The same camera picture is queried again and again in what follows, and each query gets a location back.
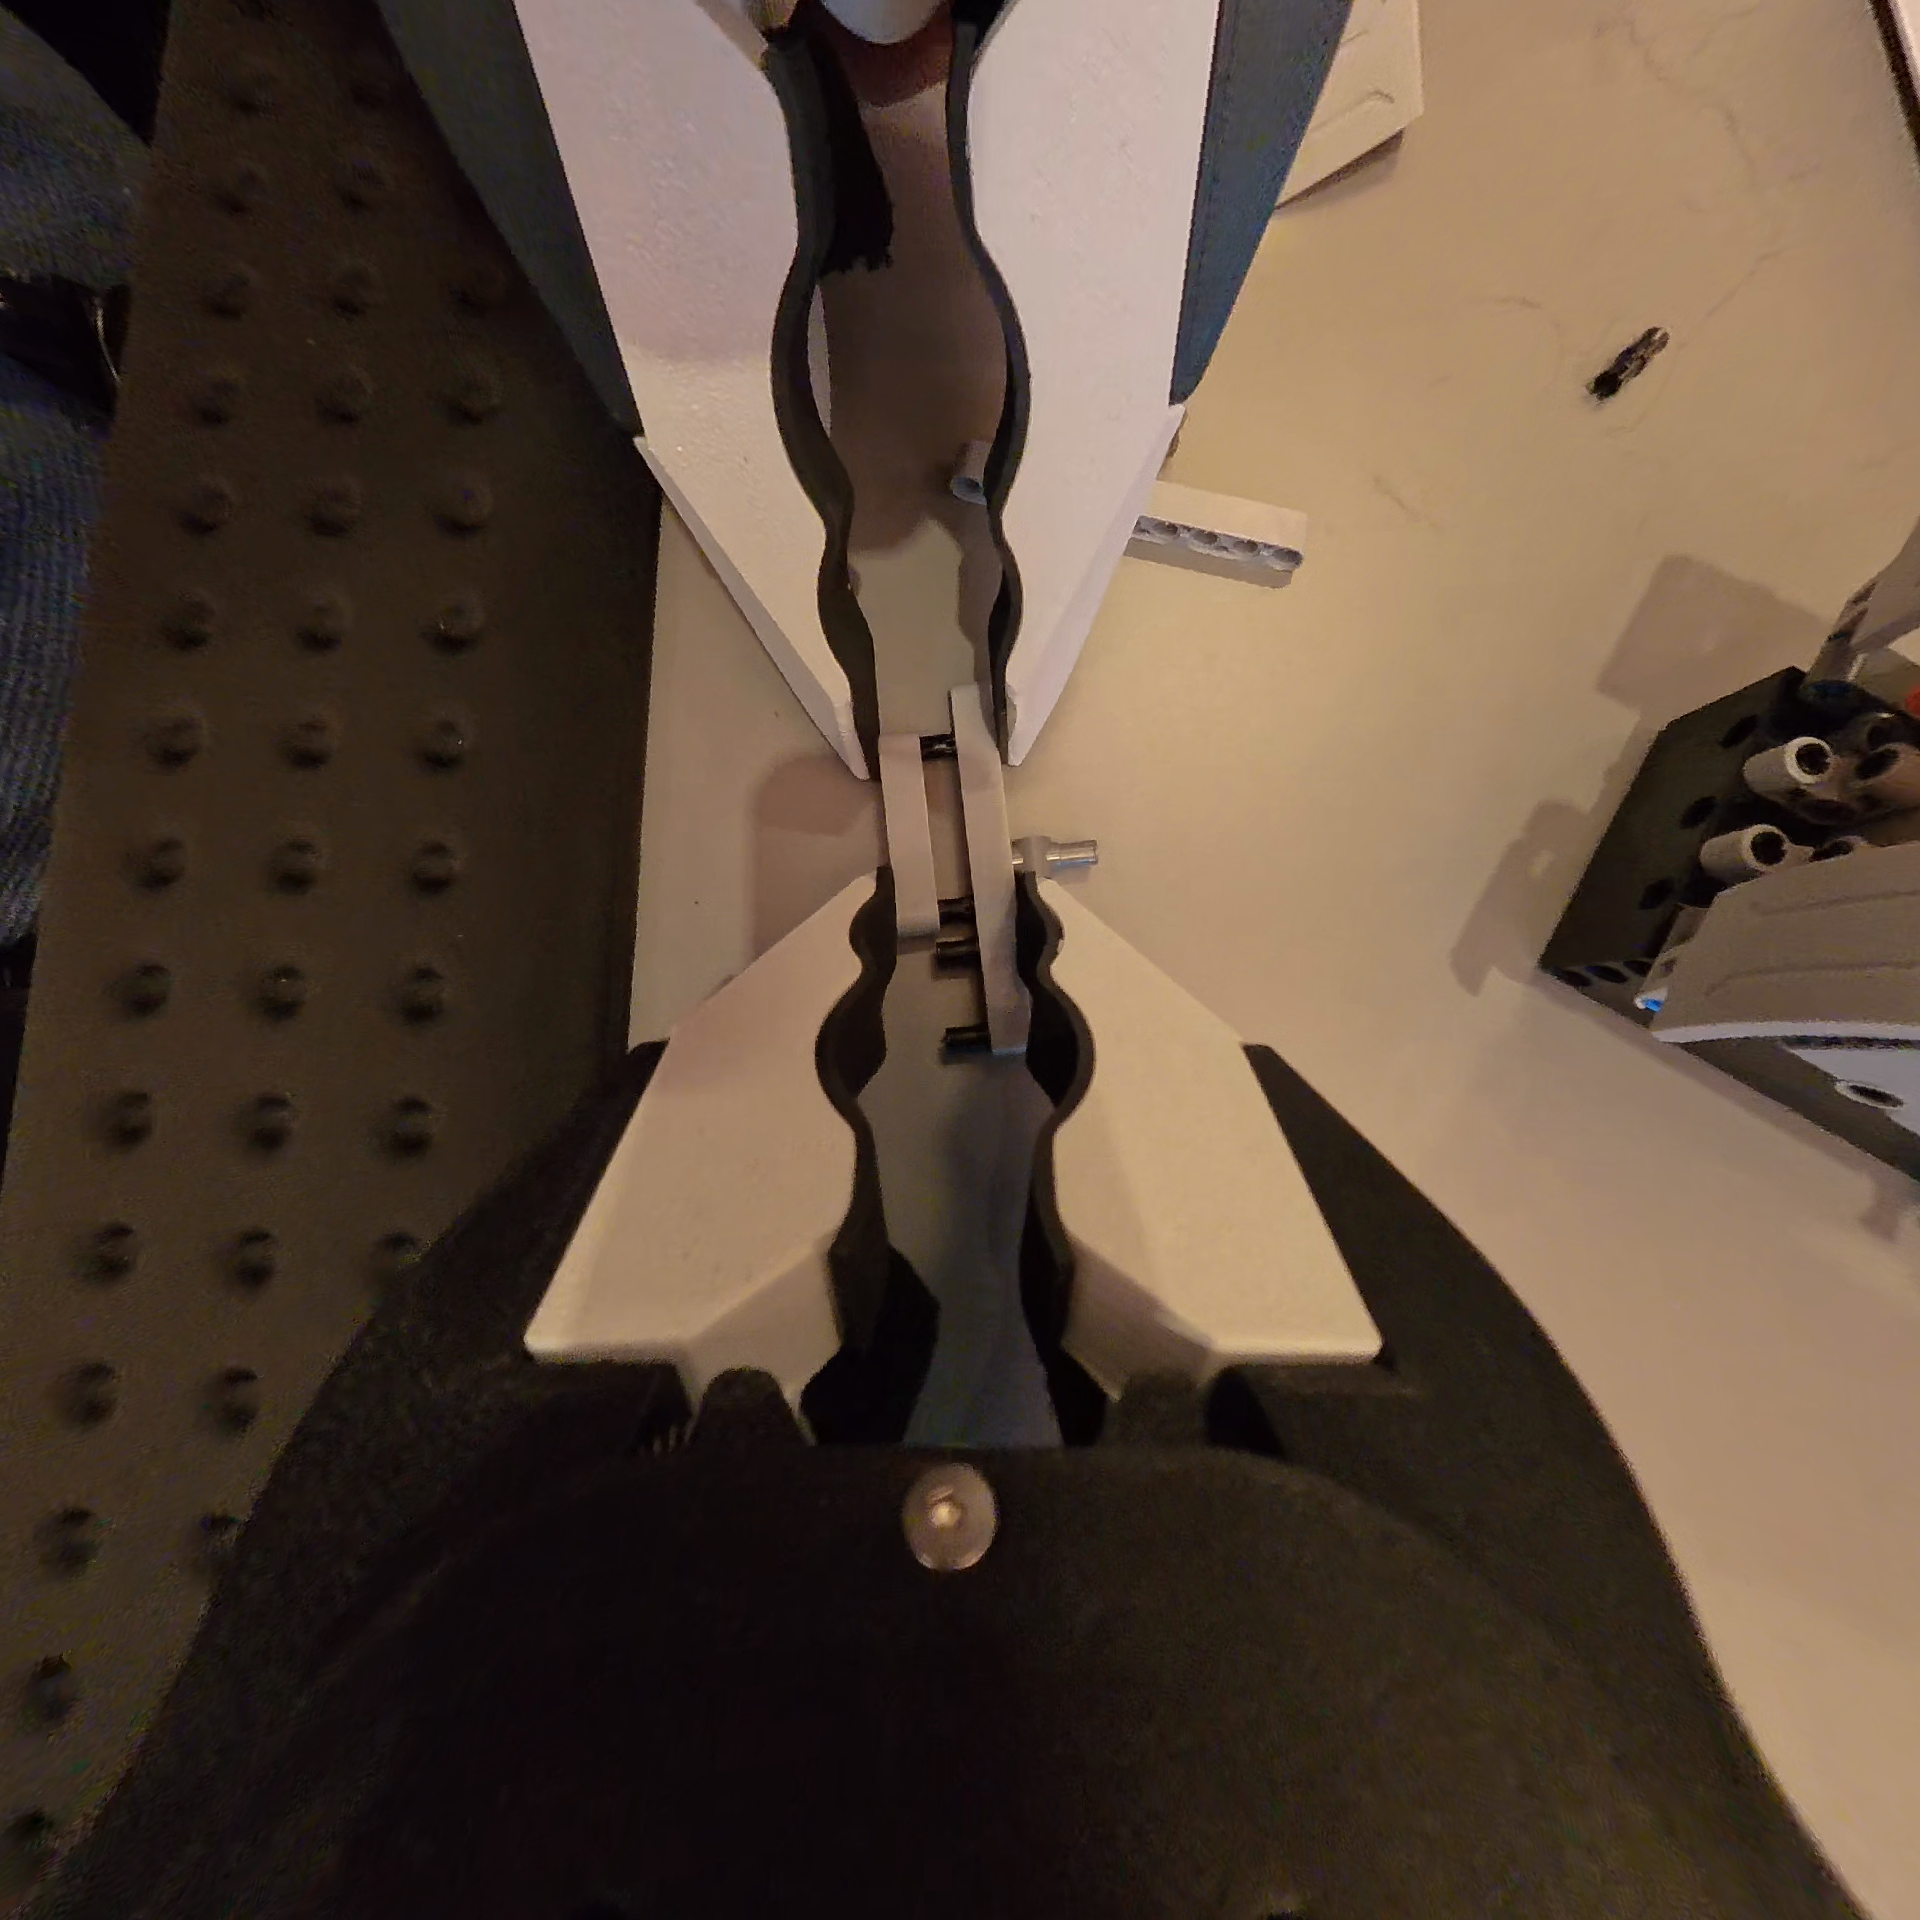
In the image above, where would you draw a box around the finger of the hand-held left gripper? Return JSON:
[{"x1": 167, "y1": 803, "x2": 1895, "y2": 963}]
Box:
[
  {"x1": 944, "y1": 0, "x2": 1228, "y2": 770},
  {"x1": 508, "y1": 0, "x2": 884, "y2": 783}
]

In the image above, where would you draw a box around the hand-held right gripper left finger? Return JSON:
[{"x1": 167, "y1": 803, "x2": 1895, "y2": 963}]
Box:
[{"x1": 525, "y1": 866, "x2": 942, "y2": 1450}]

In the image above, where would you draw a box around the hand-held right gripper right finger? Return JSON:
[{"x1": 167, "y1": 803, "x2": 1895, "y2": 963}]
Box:
[{"x1": 1017, "y1": 874, "x2": 1384, "y2": 1450}]

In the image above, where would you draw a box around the short grey beam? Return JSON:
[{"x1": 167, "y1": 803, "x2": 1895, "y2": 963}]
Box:
[{"x1": 876, "y1": 731, "x2": 945, "y2": 943}]

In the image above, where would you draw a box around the long grey beam with pins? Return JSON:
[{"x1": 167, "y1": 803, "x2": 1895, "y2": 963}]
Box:
[{"x1": 929, "y1": 682, "x2": 1039, "y2": 1064}]

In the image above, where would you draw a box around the grey orange toy model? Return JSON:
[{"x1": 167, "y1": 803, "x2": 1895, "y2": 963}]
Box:
[{"x1": 1534, "y1": 517, "x2": 1920, "y2": 1181}]

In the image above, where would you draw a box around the small grey curved panel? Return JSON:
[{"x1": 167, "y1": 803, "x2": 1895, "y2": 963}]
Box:
[{"x1": 1280, "y1": 0, "x2": 1424, "y2": 209}]

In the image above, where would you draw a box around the long plain grey beam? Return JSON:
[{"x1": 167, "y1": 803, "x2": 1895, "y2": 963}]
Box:
[{"x1": 1121, "y1": 501, "x2": 1309, "y2": 591}]

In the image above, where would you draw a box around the black perforated mat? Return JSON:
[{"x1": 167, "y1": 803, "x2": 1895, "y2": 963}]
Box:
[{"x1": 0, "y1": 0, "x2": 664, "y2": 1884}]

